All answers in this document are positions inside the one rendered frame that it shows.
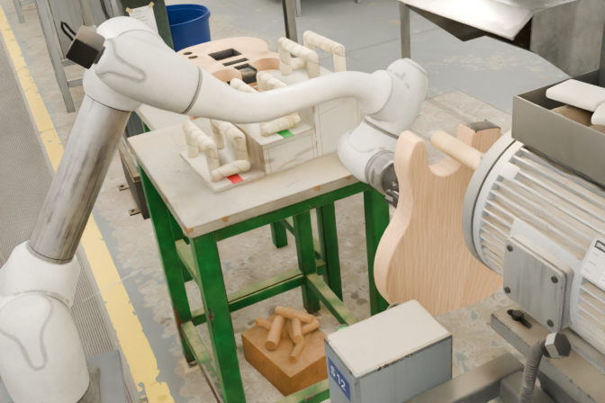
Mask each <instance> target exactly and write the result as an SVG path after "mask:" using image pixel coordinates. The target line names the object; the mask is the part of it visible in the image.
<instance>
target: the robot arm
mask: <svg viewBox="0 0 605 403"><path fill-rule="evenodd" d="M97 33H99V34H101V35H102V36H104V37H105V42H104V46H105V47H106V49H105V51H104V54H103V55H102V57H101V59H100V60H99V62H98V63H97V65H95V64H93V65H92V66H91V68H89V69H86V70H85V74H84V78H83V87H84V91H85V93H86V95H85V98H84V100H83V102H82V105H81V107H80V110H79V112H78V115H77V118H76V121H75V124H74V126H73V129H72V131H71V133H70V136H69V138H68V143H67V145H66V147H65V149H64V152H63V155H62V157H61V159H60V162H59V166H58V168H57V171H56V174H55V175H54V178H53V181H52V183H51V186H50V189H49V192H48V194H47V197H46V200H45V202H44V204H43V206H42V209H41V213H40V216H39V218H38V220H37V223H36V225H35V228H34V231H33V232H32V237H31V239H30V240H28V241H26V242H23V243H21V244H20V245H19V246H17V247H16V248H15V249H14V250H13V252H12V253H11V255H10V257H9V259H8V260H7V262H6V263H5V264H4V265H3V267H2V268H1V269H0V375H1V377H2V380H3V382H4V384H5V387H6V389H7V391H8V393H9V395H10V397H11V398H12V400H13V401H14V403H101V402H100V393H99V384H98V380H99V377H100V374H101V372H100V369H99V367H98V366H97V365H91V366H88V367H87V366H86V358H85V355H84V352H83V348H82V345H81V343H80V340H79V336H78V333H77V329H76V326H75V324H74V321H73V318H72V316H71V307H72V305H73V301H74V296H75V291H76V287H77V281H78V277H79V274H80V270H81V267H80V264H79V262H78V260H77V257H76V255H75V252H76V251H77V247H78V244H79V242H80V239H81V237H82V235H83V233H84V230H85V228H86V224H87V222H88V220H89V217H90V215H91V212H92V210H93V208H94V206H95V202H96V199H97V197H98V194H99V192H100V190H101V188H102V185H103V183H104V179H105V177H106V175H107V172H108V170H109V167H110V165H111V163H112V161H113V157H114V154H115V152H116V149H117V148H118V145H119V143H120V140H121V138H122V134H123V132H124V130H125V127H126V125H127V122H128V120H129V118H130V116H131V112H133V111H135V110H137V109H138V108H140V107H141V106H142V104H143V103H144V104H146V105H148V106H151V107H154V108H157V109H160V110H164V111H169V112H176V113H180V114H183V115H189V116H195V117H202V118H207V119H212V120H217V121H226V122H232V123H241V124H250V123H260V122H265V121H271V120H274V119H278V118H281V117H284V116H286V115H289V114H291V113H294V112H298V111H301V110H304V109H307V108H310V107H312V106H314V105H317V104H320V103H325V102H327V101H330V100H333V99H336V98H340V97H344V96H351V97H354V98H357V99H358V101H359V104H360V108H361V110H362V111H363V112H365V113H366V116H365V118H364V119H363V121H362V122H361V124H360V125H359V126H358V127H357V128H356V129H353V130H349V131H347V132H345V133H344V134H343V135H341V137H340V138H339V140H338V143H337V154H338V157H339V160H340V161H341V163H342V164H343V166H344V167H345V168H346V169H347V170H348V171H349V172H350V173H351V174H352V175H353V176H354V177H356V178H357V179H358V180H360V181H362V182H364V183H366V184H370V185H371V186H372V187H374V188H375V189H376V190H377V191H378V192H380V193H381V194H383V195H385V201H386V202H388V203H389V204H391V205H392V206H393V207H394V208H395V209H397V205H398V201H399V193H400V189H399V182H398V178H397V175H396V173H395V169H394V152H395V149H396V145H397V142H398V139H399V137H400V135H401V134H402V133H403V132H404V131H406V130H409V128H410V127H411V125H412V124H413V122H414V121H415V119H416V117H417V115H418V113H419V111H420V108H421V106H422V104H423V102H424V99H425V97H426V93H427V91H428V86H429V78H428V74H427V71H426V70H425V69H424V68H423V67H421V66H420V65H418V64H417V63H415V62H414V61H412V60H410V59H408V58H404V59H399V60H397V61H395V62H393V63H392V64H391V65H390V66H389V67H388V68H387V70H385V71H383V70H378V71H375V72H374V73H373V74H372V75H371V74H367V73H362V72H356V71H343V72H337V73H332V74H328V75H325V76H319V77H316V78H313V79H310V80H306V81H302V82H300V83H296V84H293V85H288V86H284V87H281V88H277V89H274V90H271V91H267V92H263V93H255V94H250V93H243V92H241V91H238V90H236V89H234V88H232V87H230V86H228V85H226V84H224V83H223V82H222V81H221V80H219V79H217V78H216V77H214V76H212V75H211V74H209V73H208V72H206V71H205V70H203V69H202V68H201V67H198V66H197V65H195V64H193V63H191V62H189V61H187V60H186V59H184V58H181V57H180V56H178V55H177V54H176V53H175V52H174V51H173V50H172V49H171V48H169V47H168V45H167V44H166V43H165V42H164V41H163V40H162V38H161V37H160V36H159V35H158V34H157V33H156V32H155V31H154V30H153V29H152V28H151V27H149V26H148V25H147V24H146V23H144V22H142V21H140V20H137V19H134V18H131V17H115V18H112V19H110V20H108V21H106V22H104V23H102V24H101V25H100V26H99V27H98V28H97Z"/></svg>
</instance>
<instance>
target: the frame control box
mask: <svg viewBox="0 0 605 403"><path fill-rule="evenodd" d="M324 346H325V354H326V363H327V371H328V379H329V387H330V403H403V402H404V401H406V400H408V399H411V398H413V397H415V396H417V395H419V394H420V393H423V392H425V391H427V390H430V389H432V388H434V387H436V386H437V385H439V384H442V383H444V382H446V381H449V380H451V379H452V360H453V337H452V334H451V332H449V331H448V330H447V329H446V328H445V327H444V326H443V325H442V324H441V323H440V322H439V321H438V320H437V319H436V318H435V317H433V316H432V315H431V314H430V313H429V312H428V311H427V310H426V309H425V308H424V307H423V306H422V305H421V304H420V303H419V302H418V301H417V300H409V301H407V302H404V303H403V304H401V305H398V306H396V307H393V308H391V309H388V310H386V311H384V312H381V313H379V314H376V315H374V316H372V317H370V318H366V319H364V320H362V321H359V322H357V323H355V324H353V325H351V326H348V327H345V328H342V329H340V330H338V331H336V332H334V333H331V334H329V335H326V336H325V337H324Z"/></svg>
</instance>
